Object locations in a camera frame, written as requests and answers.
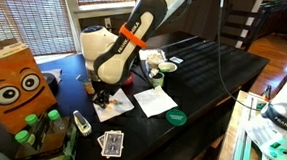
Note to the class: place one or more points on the orange jelly worm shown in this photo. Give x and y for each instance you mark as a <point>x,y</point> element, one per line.
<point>110,105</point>

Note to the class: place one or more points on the green round lid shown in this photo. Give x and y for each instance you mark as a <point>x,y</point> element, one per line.
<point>176,117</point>

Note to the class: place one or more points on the dark ladder-back chair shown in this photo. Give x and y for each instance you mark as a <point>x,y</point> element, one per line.
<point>235,19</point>

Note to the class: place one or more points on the white green handheld device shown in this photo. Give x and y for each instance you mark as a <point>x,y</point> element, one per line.
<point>81,123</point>

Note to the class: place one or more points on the crumpled white tissue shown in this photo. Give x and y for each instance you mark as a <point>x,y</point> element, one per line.
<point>55,73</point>

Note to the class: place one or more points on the white wall outlet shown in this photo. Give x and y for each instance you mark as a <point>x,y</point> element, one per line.
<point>107,22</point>

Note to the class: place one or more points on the clear jelly candy packet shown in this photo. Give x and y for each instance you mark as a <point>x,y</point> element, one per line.
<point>89,88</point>

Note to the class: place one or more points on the clear popcorn container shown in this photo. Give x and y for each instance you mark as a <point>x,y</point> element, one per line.
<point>154,59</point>

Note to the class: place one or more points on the wooden robot stand board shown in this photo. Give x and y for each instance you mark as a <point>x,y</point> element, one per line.
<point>228,138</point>

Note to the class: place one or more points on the white paper serviette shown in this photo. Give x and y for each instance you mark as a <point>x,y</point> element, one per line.
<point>121,110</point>
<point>155,102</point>

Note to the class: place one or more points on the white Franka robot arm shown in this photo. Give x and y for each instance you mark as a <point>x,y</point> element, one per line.
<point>99,40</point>

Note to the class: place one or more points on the wide bamboo window blind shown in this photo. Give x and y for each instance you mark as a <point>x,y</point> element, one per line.
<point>30,16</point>

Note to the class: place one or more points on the loose blue playing card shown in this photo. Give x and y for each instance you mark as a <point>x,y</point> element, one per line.
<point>100,140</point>

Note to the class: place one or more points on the green bowl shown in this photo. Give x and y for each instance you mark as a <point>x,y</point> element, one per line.
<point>167,65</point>

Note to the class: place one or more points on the white napkin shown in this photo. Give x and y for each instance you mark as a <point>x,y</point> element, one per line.
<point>144,54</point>

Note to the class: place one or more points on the pale green jelly worm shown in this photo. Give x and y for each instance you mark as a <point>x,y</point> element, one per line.
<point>119,102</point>

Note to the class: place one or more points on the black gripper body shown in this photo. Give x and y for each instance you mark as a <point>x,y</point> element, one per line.
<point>104,87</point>

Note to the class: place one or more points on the small green cup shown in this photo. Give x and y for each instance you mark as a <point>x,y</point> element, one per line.
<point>156,81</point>

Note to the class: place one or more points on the blue playing card deck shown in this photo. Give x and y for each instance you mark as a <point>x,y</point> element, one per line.
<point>113,144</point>

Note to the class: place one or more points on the black tape roll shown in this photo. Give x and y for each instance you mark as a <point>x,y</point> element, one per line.
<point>51,82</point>

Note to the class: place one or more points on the small blue white card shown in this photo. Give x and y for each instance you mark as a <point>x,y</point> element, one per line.
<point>176,59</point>

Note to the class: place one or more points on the orange face cardboard box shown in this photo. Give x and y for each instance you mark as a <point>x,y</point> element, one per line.
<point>3,71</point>

